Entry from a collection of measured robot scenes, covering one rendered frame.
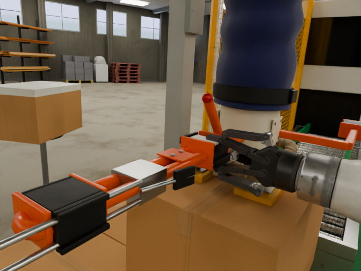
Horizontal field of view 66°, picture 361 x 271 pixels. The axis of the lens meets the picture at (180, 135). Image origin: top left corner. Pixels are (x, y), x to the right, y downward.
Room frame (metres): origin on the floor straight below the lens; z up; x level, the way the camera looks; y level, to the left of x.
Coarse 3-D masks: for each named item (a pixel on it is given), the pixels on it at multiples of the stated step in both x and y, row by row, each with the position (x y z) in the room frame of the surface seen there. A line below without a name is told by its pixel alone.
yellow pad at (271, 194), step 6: (234, 192) 0.63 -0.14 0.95; (240, 192) 0.63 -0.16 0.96; (246, 192) 0.62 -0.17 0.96; (264, 192) 0.62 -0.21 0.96; (270, 192) 0.61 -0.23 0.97; (276, 192) 0.62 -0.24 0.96; (282, 192) 0.65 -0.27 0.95; (252, 198) 0.61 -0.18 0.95; (258, 198) 0.60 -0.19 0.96; (264, 198) 0.59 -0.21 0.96; (270, 198) 0.59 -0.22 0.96; (276, 198) 0.61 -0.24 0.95; (270, 204) 0.58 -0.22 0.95
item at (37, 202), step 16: (80, 176) 0.35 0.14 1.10; (16, 192) 0.30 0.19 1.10; (32, 192) 0.30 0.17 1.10; (48, 192) 0.30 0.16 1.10; (64, 192) 0.31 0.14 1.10; (80, 192) 0.31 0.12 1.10; (96, 192) 0.31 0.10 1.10; (16, 208) 0.29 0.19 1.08; (32, 208) 0.27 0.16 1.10; (48, 208) 0.27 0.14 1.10; (48, 240) 0.26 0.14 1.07
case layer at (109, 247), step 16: (112, 208) 1.22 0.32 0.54; (112, 224) 1.08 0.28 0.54; (96, 240) 0.96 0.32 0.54; (112, 240) 0.97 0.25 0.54; (0, 256) 0.84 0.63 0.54; (16, 256) 0.85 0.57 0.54; (48, 256) 0.86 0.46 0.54; (64, 256) 0.86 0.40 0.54; (80, 256) 0.87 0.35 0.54; (96, 256) 0.87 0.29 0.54; (112, 256) 0.88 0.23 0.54
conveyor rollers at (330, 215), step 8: (320, 136) 2.97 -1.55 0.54; (296, 144) 2.60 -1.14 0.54; (304, 144) 2.57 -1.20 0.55; (312, 144) 2.61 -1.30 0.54; (304, 152) 2.32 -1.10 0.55; (320, 152) 2.33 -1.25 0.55; (328, 152) 2.37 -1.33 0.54; (336, 152) 2.41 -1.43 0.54; (344, 152) 2.38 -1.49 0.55; (352, 152) 2.42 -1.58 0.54; (328, 208) 1.33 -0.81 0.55; (328, 216) 1.24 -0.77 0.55; (336, 216) 1.29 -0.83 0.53; (344, 216) 1.27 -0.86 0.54; (328, 224) 1.17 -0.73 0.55; (336, 224) 1.21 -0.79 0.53; (344, 224) 1.21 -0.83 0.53; (320, 232) 1.10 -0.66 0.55; (328, 232) 1.14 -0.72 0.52; (336, 232) 1.13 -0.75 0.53
